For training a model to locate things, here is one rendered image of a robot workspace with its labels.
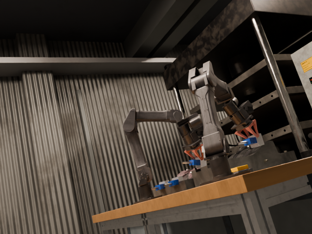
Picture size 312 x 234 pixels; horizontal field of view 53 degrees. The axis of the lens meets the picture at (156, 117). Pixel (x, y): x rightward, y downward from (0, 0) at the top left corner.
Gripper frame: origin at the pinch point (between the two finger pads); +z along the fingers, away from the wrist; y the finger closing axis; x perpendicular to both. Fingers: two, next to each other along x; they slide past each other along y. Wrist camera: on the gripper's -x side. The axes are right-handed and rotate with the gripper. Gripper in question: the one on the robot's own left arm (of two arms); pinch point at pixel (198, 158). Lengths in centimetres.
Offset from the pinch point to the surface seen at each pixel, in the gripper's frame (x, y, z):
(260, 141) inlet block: -14.3, -30.7, 1.0
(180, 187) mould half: 11.2, 11.8, 10.8
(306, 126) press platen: -86, 2, 24
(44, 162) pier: 45, 180, -31
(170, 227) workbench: 17, 37, 36
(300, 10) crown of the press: -142, 7, -46
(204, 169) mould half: 3.6, -5.5, 4.4
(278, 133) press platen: -76, 16, 22
